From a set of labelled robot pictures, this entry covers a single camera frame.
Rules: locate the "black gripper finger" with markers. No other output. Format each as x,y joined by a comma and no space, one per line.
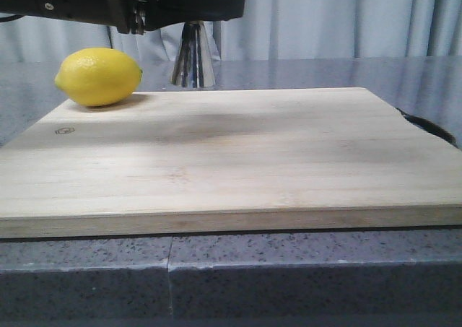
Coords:
162,13

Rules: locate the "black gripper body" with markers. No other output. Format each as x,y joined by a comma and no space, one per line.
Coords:
127,16

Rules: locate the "stainless steel double jigger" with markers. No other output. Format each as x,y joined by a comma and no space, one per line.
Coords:
193,65

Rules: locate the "yellow lemon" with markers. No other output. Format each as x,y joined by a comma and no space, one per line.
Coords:
95,77

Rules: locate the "grey pleated curtain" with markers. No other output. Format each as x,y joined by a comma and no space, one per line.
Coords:
269,30

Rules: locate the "light wooden cutting board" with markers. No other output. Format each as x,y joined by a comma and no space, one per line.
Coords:
210,161

